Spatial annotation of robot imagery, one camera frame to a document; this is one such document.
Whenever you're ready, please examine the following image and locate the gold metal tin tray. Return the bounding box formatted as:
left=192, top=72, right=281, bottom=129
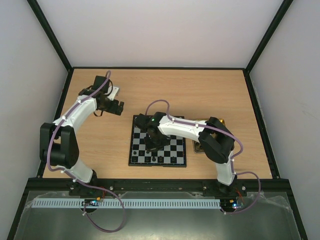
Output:
left=192, top=118, right=226, bottom=154

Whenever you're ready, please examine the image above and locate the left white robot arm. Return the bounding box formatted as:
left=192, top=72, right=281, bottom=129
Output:
left=39, top=70, right=124, bottom=184

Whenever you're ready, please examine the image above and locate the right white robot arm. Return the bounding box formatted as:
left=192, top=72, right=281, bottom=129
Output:
left=134, top=112, right=236, bottom=196

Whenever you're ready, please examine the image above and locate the black white chessboard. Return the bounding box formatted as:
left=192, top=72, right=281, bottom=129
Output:
left=128, top=112, right=187, bottom=167

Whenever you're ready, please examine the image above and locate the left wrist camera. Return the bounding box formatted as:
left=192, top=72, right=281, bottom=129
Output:
left=105, top=86, right=120, bottom=101

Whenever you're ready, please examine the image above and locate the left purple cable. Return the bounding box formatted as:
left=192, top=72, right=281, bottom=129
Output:
left=47, top=70, right=127, bottom=232

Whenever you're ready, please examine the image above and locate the white slotted cable duct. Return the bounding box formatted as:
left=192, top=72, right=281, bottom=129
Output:
left=31, top=198, right=221, bottom=209

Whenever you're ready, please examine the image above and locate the black mounting rail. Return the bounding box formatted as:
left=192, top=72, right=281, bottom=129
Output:
left=68, top=178, right=248, bottom=197

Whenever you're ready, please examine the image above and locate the black frame enclosure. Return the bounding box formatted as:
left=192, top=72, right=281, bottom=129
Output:
left=7, top=0, right=308, bottom=240

